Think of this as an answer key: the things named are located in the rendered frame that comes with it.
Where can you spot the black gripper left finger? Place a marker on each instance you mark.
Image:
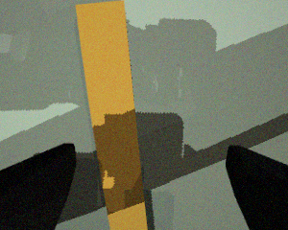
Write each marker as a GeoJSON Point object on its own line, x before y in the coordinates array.
{"type": "Point", "coordinates": [33, 191]}

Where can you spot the yellow bar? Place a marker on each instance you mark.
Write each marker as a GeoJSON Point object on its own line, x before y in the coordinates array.
{"type": "Point", "coordinates": [108, 77]}

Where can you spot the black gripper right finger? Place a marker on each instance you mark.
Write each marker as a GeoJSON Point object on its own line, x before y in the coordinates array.
{"type": "Point", "coordinates": [260, 185]}

